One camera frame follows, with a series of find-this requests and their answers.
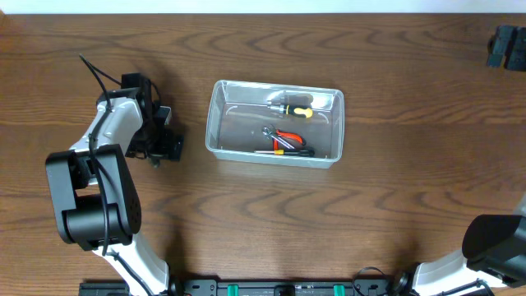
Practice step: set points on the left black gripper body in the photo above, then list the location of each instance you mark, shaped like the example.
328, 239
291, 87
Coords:
173, 147

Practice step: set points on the red handled pliers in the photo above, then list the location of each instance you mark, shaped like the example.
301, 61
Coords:
287, 136

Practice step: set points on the thin black yellow screwdriver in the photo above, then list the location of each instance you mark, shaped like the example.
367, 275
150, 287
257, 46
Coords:
298, 153

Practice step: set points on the yellow black stubby screwdriver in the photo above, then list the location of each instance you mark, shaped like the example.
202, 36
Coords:
293, 110

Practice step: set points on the silver combination wrench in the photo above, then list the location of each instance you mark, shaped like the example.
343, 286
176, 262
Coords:
273, 135

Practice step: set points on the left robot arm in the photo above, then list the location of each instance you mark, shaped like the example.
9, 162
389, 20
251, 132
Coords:
95, 201

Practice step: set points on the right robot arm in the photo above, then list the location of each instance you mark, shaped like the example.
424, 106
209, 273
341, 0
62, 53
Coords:
492, 256

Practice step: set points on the clear plastic container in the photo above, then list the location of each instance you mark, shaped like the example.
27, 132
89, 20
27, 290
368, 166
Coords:
239, 110

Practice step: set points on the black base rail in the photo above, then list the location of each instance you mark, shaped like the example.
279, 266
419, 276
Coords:
287, 288

